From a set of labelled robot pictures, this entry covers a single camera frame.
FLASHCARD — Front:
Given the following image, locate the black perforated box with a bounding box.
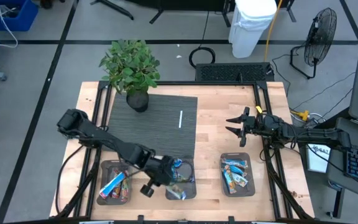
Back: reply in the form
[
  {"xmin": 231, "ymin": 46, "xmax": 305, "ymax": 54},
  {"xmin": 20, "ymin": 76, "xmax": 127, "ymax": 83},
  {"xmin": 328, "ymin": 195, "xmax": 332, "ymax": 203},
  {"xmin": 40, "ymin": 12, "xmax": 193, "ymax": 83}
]
[{"xmin": 195, "ymin": 62, "xmax": 275, "ymax": 83}]

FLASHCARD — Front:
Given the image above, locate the blue red granola bar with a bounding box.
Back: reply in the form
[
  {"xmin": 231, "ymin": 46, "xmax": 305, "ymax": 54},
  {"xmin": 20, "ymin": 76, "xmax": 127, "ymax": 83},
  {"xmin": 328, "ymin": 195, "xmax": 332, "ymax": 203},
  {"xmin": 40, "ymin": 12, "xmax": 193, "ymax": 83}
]
[{"xmin": 99, "ymin": 172, "xmax": 126, "ymax": 200}]

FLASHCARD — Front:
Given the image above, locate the white trash bin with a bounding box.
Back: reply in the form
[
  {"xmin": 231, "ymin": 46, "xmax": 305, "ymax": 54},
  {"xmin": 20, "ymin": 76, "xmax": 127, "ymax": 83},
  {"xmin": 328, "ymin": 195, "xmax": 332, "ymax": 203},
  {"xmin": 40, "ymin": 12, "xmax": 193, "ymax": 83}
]
[{"xmin": 228, "ymin": 0, "xmax": 278, "ymax": 59}]

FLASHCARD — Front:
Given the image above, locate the black coiled cable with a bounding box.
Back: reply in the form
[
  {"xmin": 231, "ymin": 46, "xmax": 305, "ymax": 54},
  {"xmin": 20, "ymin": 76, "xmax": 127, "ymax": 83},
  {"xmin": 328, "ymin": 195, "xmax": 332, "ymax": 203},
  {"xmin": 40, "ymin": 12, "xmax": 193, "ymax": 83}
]
[{"xmin": 188, "ymin": 11, "xmax": 216, "ymax": 69}]

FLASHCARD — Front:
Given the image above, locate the blue brown granola bar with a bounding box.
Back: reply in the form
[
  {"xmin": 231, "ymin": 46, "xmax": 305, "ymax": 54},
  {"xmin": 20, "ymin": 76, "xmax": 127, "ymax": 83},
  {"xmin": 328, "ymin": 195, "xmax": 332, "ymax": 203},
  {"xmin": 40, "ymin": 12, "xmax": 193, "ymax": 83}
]
[{"xmin": 165, "ymin": 184, "xmax": 187, "ymax": 200}]

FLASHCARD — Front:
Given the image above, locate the yellow plug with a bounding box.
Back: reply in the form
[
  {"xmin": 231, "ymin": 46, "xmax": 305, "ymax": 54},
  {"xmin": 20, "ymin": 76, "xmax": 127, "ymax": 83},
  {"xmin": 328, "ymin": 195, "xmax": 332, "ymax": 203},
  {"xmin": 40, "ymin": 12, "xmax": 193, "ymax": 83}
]
[{"xmin": 292, "ymin": 110, "xmax": 310, "ymax": 122}]

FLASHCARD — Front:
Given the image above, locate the large blue plastic bin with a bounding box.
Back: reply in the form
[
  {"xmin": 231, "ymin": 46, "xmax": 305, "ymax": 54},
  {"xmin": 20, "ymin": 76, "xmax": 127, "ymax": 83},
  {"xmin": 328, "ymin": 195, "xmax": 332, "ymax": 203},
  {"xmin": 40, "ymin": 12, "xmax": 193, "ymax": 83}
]
[{"xmin": 0, "ymin": 0, "xmax": 39, "ymax": 32}]

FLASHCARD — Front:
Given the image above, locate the dark woven placemat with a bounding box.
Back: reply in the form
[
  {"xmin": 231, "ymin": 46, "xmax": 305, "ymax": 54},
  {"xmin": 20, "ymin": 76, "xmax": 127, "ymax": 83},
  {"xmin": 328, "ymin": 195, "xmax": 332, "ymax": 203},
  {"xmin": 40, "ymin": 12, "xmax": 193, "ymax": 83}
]
[{"xmin": 107, "ymin": 93, "xmax": 198, "ymax": 159}]

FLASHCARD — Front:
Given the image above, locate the grey desk with keyboard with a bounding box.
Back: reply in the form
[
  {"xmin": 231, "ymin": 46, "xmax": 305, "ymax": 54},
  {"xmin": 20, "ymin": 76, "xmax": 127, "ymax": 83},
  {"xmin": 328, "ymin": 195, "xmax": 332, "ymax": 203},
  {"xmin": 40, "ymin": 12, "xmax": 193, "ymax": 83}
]
[{"xmin": 326, "ymin": 117, "xmax": 358, "ymax": 218}]

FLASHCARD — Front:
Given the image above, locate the yellow cable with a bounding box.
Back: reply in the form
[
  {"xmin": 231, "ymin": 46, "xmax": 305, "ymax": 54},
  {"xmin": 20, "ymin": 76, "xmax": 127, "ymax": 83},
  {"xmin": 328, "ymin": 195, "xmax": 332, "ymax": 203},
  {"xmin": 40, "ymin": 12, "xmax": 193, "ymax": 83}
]
[{"xmin": 263, "ymin": 0, "xmax": 284, "ymax": 62}]

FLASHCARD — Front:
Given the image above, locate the black floor fan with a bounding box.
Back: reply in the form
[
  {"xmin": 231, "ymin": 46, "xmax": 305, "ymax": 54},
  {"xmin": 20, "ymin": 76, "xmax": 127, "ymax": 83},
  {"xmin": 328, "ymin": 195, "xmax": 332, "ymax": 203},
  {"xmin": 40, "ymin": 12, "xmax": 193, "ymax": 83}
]
[{"xmin": 290, "ymin": 7, "xmax": 338, "ymax": 80}]

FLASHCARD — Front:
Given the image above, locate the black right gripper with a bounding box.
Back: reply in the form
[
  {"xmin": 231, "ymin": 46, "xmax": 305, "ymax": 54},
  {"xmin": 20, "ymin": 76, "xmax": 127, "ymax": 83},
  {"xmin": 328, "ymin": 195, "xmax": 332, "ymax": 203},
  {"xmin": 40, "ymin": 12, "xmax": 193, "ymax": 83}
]
[{"xmin": 225, "ymin": 106, "xmax": 265, "ymax": 148}]

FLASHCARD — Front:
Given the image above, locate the grey snack bar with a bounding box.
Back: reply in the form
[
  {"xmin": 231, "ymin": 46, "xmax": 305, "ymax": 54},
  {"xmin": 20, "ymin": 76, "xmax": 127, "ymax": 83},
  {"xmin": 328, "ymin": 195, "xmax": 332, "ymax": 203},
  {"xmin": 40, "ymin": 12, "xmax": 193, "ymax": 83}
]
[{"xmin": 233, "ymin": 173, "xmax": 249, "ymax": 188}]

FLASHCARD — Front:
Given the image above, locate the black equipment stand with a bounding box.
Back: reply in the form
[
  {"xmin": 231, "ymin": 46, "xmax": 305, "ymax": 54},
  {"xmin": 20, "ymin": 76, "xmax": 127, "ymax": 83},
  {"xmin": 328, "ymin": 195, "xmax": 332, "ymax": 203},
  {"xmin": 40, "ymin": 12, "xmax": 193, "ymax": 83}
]
[{"xmin": 90, "ymin": 0, "xmax": 297, "ymax": 29}]

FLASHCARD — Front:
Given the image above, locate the grey translucent plastic tray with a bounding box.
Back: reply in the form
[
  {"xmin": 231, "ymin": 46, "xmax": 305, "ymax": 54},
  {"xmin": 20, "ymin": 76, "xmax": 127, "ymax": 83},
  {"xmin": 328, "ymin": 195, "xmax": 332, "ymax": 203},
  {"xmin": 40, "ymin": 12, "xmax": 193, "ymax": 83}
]
[
  {"xmin": 96, "ymin": 159, "xmax": 133, "ymax": 206},
  {"xmin": 165, "ymin": 157, "xmax": 198, "ymax": 202},
  {"xmin": 219, "ymin": 152, "xmax": 256, "ymax": 198}
]

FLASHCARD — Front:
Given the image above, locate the blue snack bar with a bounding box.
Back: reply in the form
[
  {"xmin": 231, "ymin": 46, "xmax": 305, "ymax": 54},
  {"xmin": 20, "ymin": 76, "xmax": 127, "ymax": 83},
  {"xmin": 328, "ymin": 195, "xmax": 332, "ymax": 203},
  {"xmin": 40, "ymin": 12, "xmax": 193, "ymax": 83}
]
[{"xmin": 221, "ymin": 157, "xmax": 249, "ymax": 168}]

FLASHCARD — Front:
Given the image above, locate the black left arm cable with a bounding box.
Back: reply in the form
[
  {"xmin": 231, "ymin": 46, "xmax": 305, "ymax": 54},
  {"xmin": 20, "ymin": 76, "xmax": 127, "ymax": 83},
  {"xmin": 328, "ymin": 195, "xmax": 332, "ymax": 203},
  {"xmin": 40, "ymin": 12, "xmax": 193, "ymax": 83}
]
[{"xmin": 55, "ymin": 144, "xmax": 86, "ymax": 215}]

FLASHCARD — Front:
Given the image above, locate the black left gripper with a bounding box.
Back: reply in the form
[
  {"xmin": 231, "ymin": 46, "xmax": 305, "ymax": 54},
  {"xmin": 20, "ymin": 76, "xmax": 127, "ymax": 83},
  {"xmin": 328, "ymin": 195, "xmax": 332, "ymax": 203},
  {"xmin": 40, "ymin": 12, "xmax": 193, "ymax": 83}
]
[{"xmin": 140, "ymin": 154, "xmax": 177, "ymax": 198}]

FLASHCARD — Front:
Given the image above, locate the black aluminium table frame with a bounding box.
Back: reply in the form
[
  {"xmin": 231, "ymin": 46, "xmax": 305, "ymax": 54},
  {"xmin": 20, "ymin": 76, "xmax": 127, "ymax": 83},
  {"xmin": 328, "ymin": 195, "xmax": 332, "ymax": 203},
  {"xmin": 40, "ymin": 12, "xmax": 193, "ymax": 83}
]
[{"xmin": 50, "ymin": 80, "xmax": 316, "ymax": 224}]

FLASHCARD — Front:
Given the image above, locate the green potted plant black pot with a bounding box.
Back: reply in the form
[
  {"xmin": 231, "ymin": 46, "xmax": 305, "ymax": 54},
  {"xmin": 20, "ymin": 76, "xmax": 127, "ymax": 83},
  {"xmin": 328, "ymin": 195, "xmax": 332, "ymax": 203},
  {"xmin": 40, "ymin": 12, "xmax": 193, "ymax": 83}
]
[{"xmin": 99, "ymin": 39, "xmax": 161, "ymax": 113}]

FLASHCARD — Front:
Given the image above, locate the white paper sign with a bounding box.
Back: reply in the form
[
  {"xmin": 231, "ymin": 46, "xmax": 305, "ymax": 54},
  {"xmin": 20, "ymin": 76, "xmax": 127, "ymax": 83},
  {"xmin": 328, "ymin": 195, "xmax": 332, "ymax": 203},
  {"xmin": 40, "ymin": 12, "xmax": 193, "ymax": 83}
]
[{"xmin": 305, "ymin": 143, "xmax": 334, "ymax": 174}]

